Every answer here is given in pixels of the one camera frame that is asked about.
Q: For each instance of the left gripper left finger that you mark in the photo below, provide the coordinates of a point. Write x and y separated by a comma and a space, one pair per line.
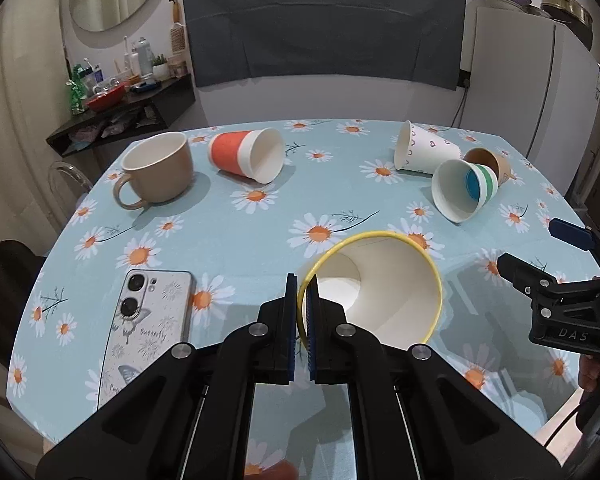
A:
187, 416

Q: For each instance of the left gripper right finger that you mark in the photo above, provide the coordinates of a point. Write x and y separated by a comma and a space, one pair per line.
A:
413, 415

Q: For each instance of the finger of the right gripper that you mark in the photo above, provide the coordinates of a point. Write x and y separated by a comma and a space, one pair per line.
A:
586, 238
545, 292

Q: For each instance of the white cup yellow rim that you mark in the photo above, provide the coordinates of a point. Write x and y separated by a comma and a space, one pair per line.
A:
386, 284

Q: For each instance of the brown kraft paper cup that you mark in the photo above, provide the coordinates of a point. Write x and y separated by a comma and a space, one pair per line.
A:
497, 163

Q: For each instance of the white cup green band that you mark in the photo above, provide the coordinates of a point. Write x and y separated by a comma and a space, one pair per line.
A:
460, 189

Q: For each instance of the white cup pink hearts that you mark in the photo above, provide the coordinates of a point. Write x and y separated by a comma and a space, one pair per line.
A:
419, 150

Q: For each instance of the orange sleeve paper cup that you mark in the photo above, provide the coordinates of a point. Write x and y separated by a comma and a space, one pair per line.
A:
257, 155

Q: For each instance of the person's right hand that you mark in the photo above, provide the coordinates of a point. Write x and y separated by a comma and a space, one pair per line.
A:
589, 370

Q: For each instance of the person's left hand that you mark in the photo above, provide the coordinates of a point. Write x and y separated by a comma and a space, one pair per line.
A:
283, 470

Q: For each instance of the white butterfly case smartphone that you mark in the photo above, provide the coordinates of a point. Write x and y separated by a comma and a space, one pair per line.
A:
151, 315

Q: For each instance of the white refrigerator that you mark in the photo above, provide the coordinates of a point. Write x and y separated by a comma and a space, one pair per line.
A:
536, 86

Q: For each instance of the blue daisy tablecloth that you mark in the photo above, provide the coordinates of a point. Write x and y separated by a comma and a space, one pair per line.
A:
240, 240

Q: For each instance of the black chair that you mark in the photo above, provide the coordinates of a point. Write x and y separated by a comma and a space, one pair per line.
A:
19, 268

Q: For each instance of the steel pot on fridge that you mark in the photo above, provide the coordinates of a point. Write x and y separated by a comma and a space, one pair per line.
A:
572, 14

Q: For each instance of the beige ceramic mug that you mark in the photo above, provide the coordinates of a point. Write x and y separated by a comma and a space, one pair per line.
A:
158, 169

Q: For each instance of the transparent chair back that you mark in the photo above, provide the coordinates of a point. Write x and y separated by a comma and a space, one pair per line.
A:
68, 185

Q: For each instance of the red bowl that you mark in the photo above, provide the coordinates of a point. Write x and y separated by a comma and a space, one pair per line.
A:
107, 99

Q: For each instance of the green glass bottle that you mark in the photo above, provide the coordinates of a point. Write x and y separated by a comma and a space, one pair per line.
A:
77, 91

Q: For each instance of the small potted plant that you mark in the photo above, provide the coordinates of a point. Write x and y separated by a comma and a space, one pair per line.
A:
160, 68

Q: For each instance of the beige curtain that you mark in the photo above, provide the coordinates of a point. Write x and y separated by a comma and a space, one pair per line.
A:
34, 102

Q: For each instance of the white thermos bottle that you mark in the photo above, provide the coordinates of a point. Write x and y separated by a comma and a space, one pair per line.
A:
144, 57

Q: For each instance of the black wall shelf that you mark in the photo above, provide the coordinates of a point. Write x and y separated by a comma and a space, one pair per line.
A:
137, 114

